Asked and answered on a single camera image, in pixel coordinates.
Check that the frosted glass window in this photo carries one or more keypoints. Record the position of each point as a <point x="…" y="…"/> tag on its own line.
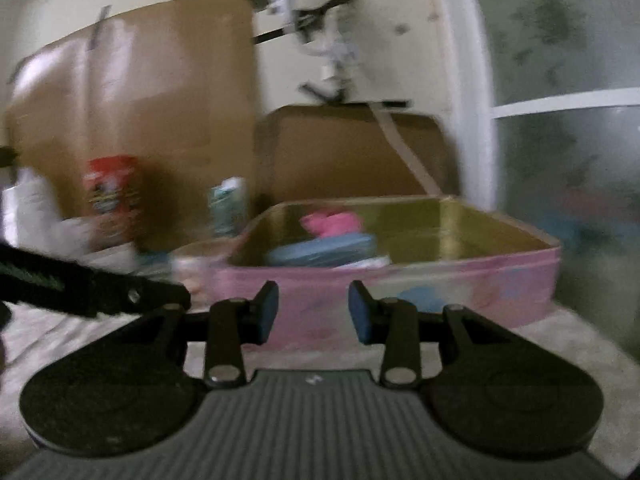
<point x="550" y="160"/>

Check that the green drink carton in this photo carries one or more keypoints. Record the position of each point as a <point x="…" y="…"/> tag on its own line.
<point x="227" y="210"/>

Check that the cookie tin can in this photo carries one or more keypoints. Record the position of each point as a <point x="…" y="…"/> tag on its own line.
<point x="195" y="275"/>

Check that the blue plastic case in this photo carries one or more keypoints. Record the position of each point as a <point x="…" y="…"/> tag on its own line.
<point x="320" y="252"/>

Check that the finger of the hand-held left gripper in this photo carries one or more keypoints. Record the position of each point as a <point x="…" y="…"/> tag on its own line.
<point x="145" y="295"/>

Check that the bagged stack of paper cups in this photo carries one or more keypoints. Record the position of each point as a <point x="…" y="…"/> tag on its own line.
<point x="35" y="215"/>

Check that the pink tin box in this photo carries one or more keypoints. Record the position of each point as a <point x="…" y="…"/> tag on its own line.
<point x="475" y="285"/>

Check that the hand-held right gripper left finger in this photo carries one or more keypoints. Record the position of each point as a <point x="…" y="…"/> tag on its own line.
<point x="267" y="315"/>

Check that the cotton swab pack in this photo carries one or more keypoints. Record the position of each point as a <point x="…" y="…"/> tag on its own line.
<point x="370" y="262"/>

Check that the brown rounded panel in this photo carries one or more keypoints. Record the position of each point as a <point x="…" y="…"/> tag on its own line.
<point x="340" y="155"/>

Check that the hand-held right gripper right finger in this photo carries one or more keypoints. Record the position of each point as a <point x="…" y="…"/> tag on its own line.
<point x="360" y="315"/>

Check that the patterned beige blanket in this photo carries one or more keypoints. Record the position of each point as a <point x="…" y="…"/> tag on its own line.
<point x="575" y="345"/>

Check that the brown cardboard sheet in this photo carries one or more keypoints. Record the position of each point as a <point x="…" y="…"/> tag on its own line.
<point x="175" y="85"/>

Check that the red snack pouch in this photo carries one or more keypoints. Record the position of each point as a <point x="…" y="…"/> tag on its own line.
<point x="112" y="200"/>

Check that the pink fuzzy sock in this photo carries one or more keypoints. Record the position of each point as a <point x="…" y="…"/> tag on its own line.
<point x="330" y="222"/>

